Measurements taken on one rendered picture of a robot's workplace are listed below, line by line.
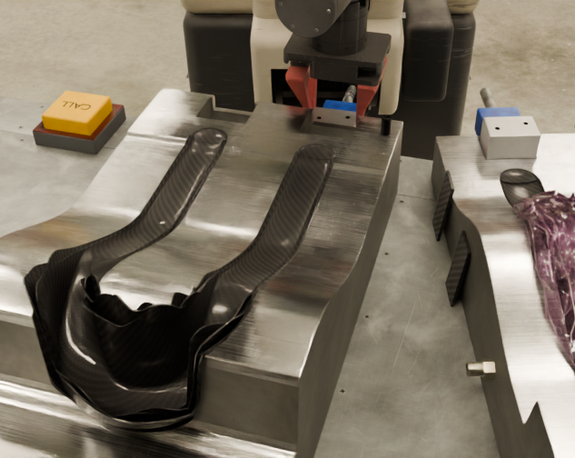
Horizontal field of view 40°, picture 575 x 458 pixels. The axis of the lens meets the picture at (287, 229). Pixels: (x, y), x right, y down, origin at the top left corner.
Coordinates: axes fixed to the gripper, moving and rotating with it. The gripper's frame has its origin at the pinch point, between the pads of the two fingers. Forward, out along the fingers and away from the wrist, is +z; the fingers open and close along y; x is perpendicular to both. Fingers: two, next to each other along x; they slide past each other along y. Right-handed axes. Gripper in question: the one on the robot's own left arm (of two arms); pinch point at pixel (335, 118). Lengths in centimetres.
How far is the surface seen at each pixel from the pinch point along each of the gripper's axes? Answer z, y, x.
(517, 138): -3.5, 19.2, -4.7
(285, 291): -8.1, 3.8, -35.2
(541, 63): 85, 35, 181
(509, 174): -0.9, 18.9, -7.3
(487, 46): 85, 16, 189
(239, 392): -6.5, 2.8, -43.2
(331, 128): -2.7, 0.8, -6.2
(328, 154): -4.2, 1.9, -12.7
